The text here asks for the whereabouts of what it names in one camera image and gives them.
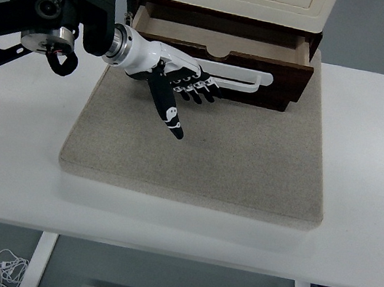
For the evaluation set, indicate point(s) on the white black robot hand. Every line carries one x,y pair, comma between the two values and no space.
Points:
144,56

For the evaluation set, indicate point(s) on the dark brown wooden drawer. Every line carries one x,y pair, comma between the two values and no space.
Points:
291,79

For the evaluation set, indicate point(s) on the dark brown wooden drawer case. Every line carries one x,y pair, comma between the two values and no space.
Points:
251,100

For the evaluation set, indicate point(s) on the beige grey mat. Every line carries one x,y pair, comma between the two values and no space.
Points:
193,158

